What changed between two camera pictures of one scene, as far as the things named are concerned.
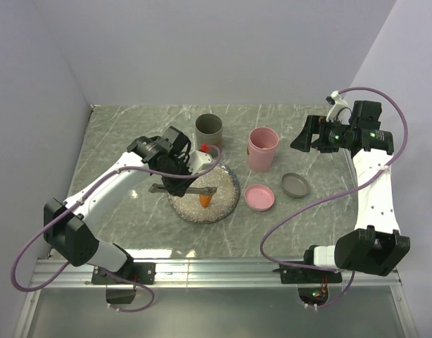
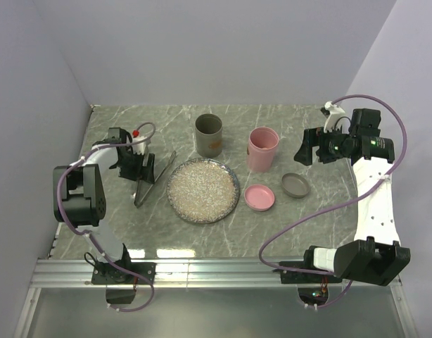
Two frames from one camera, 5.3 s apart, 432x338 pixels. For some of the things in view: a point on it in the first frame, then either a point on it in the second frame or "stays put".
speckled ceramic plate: [223, 203] stays put
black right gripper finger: [314, 124] to [312, 136]
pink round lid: [259, 197] stays put
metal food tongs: [160, 188] to [144, 188]
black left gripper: [179, 188] to [145, 172]
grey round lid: [295, 185] stays put
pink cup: [262, 146] stays put
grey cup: [209, 130] stays put
